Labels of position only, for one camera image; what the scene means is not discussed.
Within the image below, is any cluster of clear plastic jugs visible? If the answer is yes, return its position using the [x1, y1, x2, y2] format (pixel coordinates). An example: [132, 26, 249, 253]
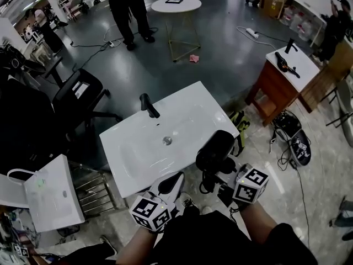
[280, 5, 315, 41]

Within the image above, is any round white side table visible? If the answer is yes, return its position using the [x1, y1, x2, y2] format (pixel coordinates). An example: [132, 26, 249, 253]
[151, 0, 202, 63]

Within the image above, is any grey folding chair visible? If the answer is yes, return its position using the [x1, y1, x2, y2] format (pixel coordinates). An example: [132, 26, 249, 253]
[326, 78, 353, 138]

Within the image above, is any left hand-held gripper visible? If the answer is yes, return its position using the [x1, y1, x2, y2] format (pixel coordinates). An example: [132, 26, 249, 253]
[129, 171, 186, 234]

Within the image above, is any open black equipment case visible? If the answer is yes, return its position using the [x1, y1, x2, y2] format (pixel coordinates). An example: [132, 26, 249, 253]
[272, 111, 313, 166]

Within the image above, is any black hair dryer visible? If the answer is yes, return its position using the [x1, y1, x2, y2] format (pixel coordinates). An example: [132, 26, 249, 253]
[195, 130, 237, 195]
[274, 51, 301, 79]

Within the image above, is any metal wire rack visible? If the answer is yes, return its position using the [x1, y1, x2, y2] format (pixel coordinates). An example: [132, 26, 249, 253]
[68, 161, 117, 218]

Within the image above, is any person's white shoe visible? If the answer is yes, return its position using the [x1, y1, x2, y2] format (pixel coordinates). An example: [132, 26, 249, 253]
[176, 192, 213, 215]

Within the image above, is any white paper bag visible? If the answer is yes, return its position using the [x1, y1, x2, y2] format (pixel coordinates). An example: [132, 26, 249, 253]
[6, 153, 86, 233]

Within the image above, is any black cabinet faucet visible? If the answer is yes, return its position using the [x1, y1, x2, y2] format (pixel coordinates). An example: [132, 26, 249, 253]
[285, 38, 299, 55]

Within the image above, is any white sink counter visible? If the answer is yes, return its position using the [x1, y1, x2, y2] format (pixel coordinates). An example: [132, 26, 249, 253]
[99, 81, 240, 199]

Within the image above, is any wooden table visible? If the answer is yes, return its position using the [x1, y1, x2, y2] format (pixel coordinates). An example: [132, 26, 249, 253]
[299, 41, 353, 114]

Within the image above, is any person's left forearm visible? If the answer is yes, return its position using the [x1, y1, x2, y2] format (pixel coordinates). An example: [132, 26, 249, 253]
[115, 225, 164, 265]

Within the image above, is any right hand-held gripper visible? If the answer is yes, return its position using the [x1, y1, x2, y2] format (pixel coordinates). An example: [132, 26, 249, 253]
[215, 161, 270, 211]

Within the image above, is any cardboard box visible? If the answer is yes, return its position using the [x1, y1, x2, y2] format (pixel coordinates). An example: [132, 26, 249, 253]
[259, 0, 288, 19]

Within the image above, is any black sink faucet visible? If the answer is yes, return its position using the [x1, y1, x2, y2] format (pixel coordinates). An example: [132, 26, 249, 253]
[139, 93, 161, 119]

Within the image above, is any person's right forearm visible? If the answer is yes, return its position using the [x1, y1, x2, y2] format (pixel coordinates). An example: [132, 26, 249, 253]
[239, 202, 280, 243]

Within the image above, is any person's black clothing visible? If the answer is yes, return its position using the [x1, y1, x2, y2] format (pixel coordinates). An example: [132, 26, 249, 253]
[62, 208, 318, 265]

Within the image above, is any green and black backpack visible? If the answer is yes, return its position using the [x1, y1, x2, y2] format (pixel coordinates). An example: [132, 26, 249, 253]
[228, 110, 252, 157]

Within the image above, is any black office chair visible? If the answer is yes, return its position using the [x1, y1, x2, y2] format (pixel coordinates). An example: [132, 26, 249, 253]
[51, 68, 124, 139]

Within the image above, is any wooden cabinet with white top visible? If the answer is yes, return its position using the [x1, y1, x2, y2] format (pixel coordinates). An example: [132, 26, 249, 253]
[245, 45, 321, 127]

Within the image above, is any black floor cable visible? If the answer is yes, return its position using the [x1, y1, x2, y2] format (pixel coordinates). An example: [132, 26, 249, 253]
[276, 147, 311, 250]

